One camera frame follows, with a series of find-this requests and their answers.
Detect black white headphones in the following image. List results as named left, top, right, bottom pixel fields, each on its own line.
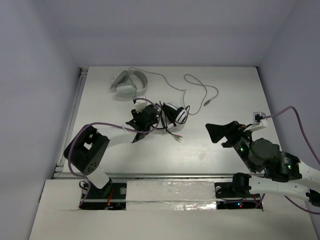
left=156, top=102, right=189, bottom=134

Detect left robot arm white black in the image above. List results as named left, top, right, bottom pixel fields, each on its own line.
left=63, top=104, right=160, bottom=197

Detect white foam block with tape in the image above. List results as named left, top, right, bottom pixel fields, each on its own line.
left=125, top=179, right=217, bottom=211

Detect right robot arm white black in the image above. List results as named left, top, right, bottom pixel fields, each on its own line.
left=205, top=120, right=320, bottom=207

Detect grey white headphones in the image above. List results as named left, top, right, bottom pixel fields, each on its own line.
left=110, top=69, right=149, bottom=99

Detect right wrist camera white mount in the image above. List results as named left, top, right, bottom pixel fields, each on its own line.
left=244, top=112, right=268, bottom=132

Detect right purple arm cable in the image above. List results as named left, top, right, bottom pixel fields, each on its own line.
left=254, top=106, right=320, bottom=215

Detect grey headphone cable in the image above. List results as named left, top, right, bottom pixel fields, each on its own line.
left=128, top=67, right=220, bottom=116

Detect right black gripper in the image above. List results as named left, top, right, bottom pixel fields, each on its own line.
left=205, top=119, right=256, bottom=172

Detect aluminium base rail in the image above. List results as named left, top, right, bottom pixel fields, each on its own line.
left=51, top=172, right=241, bottom=181

